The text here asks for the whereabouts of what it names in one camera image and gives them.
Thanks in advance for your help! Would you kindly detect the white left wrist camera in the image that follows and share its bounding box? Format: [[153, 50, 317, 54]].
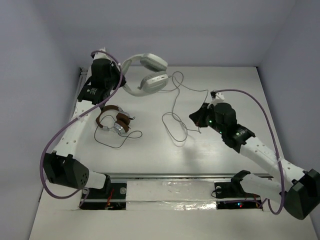
[[90, 47, 109, 60]]

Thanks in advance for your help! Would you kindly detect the brown over-ear headphones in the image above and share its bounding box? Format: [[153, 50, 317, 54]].
[[95, 105, 134, 135]]

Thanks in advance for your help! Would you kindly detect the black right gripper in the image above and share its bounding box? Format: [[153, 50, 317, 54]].
[[189, 103, 226, 135]]

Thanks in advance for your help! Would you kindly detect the aluminium rail front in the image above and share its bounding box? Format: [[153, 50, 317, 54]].
[[104, 172, 266, 181]]

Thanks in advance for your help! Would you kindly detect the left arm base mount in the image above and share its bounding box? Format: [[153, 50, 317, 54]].
[[79, 180, 127, 211]]

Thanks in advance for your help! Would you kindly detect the aluminium rail left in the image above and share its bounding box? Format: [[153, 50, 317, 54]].
[[70, 67, 88, 117]]

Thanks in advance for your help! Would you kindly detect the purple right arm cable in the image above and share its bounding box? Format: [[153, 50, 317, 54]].
[[212, 89, 286, 215]]

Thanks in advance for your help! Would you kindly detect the aluminium rail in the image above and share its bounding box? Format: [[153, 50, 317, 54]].
[[70, 67, 88, 117], [104, 172, 266, 181]]

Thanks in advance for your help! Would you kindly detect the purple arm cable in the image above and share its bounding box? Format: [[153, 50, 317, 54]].
[[39, 50, 124, 199], [212, 89, 286, 215]]

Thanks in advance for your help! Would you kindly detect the white over-ear headphones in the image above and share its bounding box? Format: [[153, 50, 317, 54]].
[[121, 53, 169, 97]]

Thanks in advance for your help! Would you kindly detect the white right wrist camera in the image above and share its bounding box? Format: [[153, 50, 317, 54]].
[[207, 91, 225, 109]]

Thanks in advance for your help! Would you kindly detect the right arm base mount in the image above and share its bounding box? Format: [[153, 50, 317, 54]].
[[211, 170, 264, 210]]

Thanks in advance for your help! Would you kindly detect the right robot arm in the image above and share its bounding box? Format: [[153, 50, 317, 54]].
[[189, 103, 320, 220]]

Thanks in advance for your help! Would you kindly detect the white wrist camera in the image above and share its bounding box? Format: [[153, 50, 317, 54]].
[[207, 91, 225, 109], [90, 47, 109, 60]]

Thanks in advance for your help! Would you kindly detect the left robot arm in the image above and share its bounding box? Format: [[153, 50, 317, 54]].
[[39, 48, 125, 197]]

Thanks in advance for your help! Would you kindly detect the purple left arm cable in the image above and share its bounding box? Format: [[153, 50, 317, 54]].
[[39, 50, 124, 199]]

